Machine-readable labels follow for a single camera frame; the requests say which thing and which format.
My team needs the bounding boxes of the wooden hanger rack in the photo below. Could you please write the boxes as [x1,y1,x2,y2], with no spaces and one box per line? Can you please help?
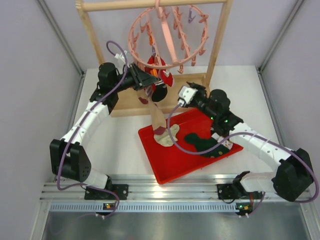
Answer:
[75,0,233,113]

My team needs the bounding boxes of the black white striped sock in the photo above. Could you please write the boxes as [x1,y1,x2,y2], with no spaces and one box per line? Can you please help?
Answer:
[151,83,168,102]

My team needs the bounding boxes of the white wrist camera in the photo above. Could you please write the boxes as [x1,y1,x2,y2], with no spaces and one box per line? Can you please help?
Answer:
[178,86,198,108]
[114,50,131,68]

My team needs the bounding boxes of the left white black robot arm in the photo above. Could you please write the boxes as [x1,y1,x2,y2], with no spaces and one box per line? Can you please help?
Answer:
[49,62,160,199]

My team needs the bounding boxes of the purple clip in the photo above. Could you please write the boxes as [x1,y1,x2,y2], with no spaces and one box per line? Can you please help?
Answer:
[151,43,157,58]

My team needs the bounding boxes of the aluminium mounting rail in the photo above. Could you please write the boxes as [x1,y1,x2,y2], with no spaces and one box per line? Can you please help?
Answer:
[39,173,313,213]

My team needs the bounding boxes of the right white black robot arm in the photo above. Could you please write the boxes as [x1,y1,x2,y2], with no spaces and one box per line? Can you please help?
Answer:
[185,82,315,202]

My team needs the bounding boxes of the cream yellow sock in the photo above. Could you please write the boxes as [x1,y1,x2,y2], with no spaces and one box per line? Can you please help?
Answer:
[153,124,180,147]

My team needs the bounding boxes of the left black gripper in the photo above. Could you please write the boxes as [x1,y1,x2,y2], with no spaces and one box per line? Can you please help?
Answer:
[111,62,158,93]

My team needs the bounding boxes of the dark green sock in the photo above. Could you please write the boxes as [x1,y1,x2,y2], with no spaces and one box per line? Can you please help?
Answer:
[184,133,230,158]

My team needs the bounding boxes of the white patterned sock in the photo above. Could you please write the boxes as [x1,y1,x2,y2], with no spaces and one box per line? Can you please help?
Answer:
[211,132,234,150]

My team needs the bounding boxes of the beige purple striped sock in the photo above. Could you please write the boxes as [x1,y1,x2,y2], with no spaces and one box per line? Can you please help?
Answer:
[136,86,166,136]

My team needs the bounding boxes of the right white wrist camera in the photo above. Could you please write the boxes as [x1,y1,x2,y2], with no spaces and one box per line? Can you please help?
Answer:
[178,86,198,108]

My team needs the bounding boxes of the red plastic tray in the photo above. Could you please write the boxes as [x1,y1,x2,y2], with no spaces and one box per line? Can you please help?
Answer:
[138,109,243,185]

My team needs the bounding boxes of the red sock on hanger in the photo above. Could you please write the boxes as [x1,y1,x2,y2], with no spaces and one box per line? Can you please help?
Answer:
[144,56,174,91]

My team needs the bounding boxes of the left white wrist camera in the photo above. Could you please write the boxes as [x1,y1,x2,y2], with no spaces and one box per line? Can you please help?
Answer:
[114,50,131,68]

